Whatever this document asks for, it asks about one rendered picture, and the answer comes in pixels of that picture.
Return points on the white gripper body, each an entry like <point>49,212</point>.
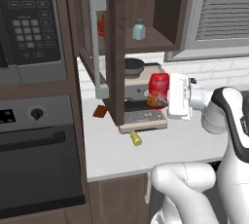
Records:
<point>179,96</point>

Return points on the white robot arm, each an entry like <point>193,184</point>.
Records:
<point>233,156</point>

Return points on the red condiment bottle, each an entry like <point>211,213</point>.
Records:
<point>158,86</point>

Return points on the yellow shaker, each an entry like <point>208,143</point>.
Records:
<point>136,139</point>

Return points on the dark wood cabinet door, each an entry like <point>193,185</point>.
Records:
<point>116,56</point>

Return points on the pale blue shaker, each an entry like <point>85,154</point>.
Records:
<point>138,31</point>

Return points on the red bottle in cabinet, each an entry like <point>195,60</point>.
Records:
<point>101,26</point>

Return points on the brown base cabinet door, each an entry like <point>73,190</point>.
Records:
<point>118,200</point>

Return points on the grey coffee machine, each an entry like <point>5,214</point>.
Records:
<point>139,117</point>

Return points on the black bowl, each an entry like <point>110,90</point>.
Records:
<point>133,66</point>

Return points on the brown flat block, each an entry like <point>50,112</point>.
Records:
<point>99,111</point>

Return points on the grey window blind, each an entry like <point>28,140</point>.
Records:
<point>217,13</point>

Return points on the black oven knob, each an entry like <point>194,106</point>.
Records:
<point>36,113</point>

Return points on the black built-in oven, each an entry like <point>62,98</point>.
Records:
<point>35,156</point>

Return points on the black microwave oven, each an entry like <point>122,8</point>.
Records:
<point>30,23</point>

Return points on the dark wood wall cabinet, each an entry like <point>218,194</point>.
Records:
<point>152,10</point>

